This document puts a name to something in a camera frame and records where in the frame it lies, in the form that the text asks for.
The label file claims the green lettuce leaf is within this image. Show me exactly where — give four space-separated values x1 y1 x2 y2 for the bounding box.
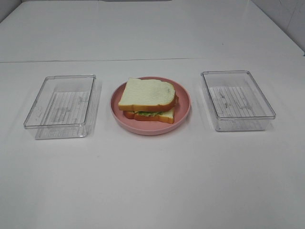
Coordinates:
133 111 163 117

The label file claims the bread slice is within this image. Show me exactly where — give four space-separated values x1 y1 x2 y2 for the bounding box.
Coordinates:
118 78 176 112
123 108 174 124

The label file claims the pink bacon strip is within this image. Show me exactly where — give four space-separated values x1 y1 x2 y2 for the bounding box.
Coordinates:
175 96 179 105

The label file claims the pink round plate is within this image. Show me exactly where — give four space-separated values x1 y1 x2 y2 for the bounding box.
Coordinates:
110 76 191 135

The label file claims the right clear plastic tray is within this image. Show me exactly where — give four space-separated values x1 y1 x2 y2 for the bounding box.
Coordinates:
201 70 276 132

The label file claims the clear plastic tray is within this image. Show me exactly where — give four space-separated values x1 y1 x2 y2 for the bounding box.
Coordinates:
23 74 98 140
201 70 276 132

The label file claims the left clear plastic tray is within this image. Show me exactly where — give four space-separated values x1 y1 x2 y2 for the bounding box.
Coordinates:
23 74 98 140

